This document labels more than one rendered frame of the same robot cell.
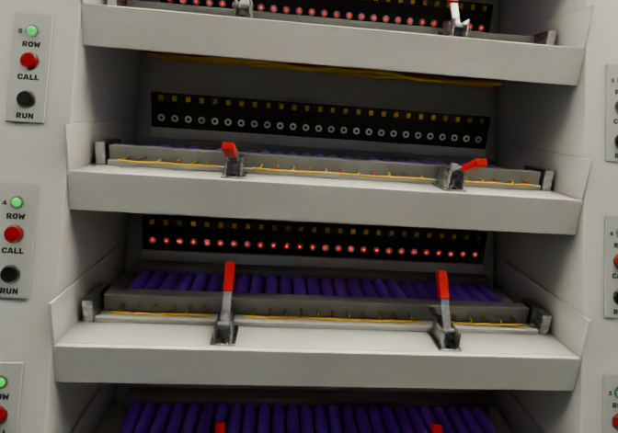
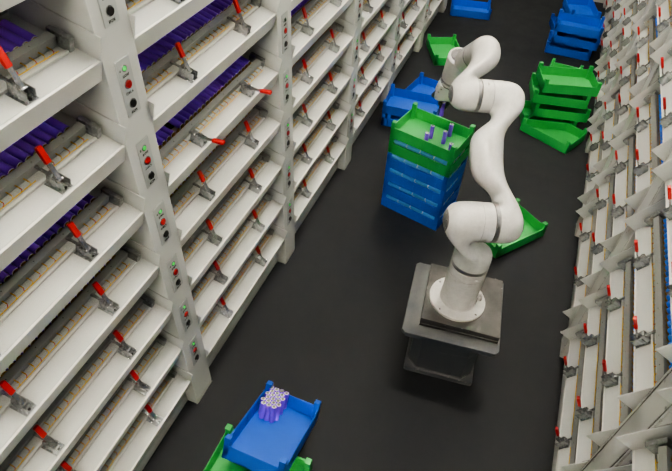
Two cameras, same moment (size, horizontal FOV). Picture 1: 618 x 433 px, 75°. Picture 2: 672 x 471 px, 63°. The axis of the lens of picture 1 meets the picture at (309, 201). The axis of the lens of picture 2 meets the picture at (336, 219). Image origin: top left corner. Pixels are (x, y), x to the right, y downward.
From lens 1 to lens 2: 142 cm
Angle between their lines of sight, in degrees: 75
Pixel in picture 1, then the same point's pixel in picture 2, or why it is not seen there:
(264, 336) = (215, 185)
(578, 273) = (278, 96)
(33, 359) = (177, 249)
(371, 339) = (237, 160)
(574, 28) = (271, 1)
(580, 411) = (281, 137)
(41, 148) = (159, 187)
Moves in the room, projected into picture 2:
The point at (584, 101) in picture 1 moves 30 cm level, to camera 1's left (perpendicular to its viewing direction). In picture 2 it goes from (277, 35) to (218, 80)
